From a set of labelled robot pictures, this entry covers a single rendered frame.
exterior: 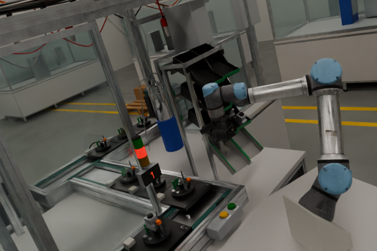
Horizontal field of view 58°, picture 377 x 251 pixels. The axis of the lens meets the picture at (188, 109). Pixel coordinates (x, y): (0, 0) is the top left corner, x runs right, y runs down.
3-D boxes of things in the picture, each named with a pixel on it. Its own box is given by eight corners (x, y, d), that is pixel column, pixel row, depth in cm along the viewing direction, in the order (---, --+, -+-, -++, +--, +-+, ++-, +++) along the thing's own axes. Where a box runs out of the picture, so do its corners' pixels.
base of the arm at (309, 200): (338, 224, 145) (349, 204, 145) (318, 217, 137) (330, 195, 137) (310, 207, 157) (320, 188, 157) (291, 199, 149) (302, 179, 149)
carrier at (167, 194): (212, 186, 196) (207, 167, 192) (185, 211, 180) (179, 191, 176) (182, 180, 212) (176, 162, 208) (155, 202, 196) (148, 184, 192)
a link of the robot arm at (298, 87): (335, 70, 159) (231, 91, 174) (336, 63, 149) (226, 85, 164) (340, 94, 156) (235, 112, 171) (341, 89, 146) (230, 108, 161)
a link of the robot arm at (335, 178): (350, 194, 138) (338, 64, 148) (354, 195, 124) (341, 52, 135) (318, 193, 142) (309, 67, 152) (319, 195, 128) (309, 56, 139)
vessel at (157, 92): (177, 114, 276) (163, 69, 264) (165, 122, 266) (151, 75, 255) (165, 114, 285) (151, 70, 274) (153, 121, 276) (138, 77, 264)
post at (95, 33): (162, 211, 184) (97, 27, 154) (158, 214, 182) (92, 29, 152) (158, 209, 186) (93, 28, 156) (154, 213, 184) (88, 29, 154)
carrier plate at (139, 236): (192, 229, 164) (191, 226, 164) (158, 265, 148) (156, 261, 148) (159, 218, 181) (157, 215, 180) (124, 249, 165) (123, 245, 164)
